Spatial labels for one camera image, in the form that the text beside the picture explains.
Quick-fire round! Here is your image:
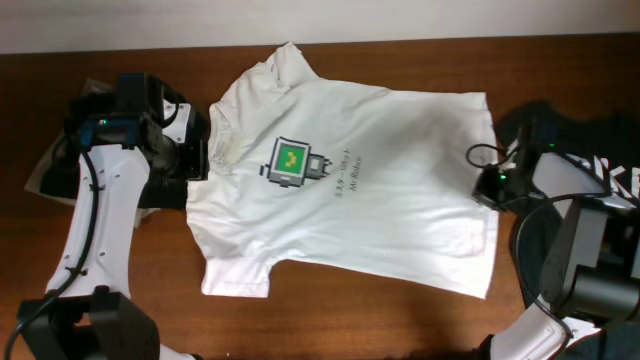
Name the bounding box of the white robot print t-shirt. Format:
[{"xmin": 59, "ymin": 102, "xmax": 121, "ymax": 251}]
[{"xmin": 186, "ymin": 44, "xmax": 498, "ymax": 298}]

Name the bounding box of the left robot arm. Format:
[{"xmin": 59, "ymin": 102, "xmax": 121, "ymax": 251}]
[{"xmin": 3, "ymin": 73, "xmax": 210, "ymax": 360}]

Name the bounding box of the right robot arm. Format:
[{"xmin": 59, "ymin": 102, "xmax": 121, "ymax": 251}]
[{"xmin": 472, "ymin": 124, "xmax": 639, "ymax": 359}]

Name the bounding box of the folded black garment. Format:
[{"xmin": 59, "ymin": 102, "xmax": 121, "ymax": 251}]
[{"xmin": 64, "ymin": 74, "xmax": 206, "ymax": 209}]

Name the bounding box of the dark t-shirt white lettering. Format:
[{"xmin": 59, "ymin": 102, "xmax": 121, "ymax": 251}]
[{"xmin": 494, "ymin": 99, "xmax": 640, "ymax": 311}]

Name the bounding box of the folded beige garment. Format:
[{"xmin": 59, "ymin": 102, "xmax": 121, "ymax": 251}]
[{"xmin": 24, "ymin": 77, "xmax": 161, "ymax": 229}]

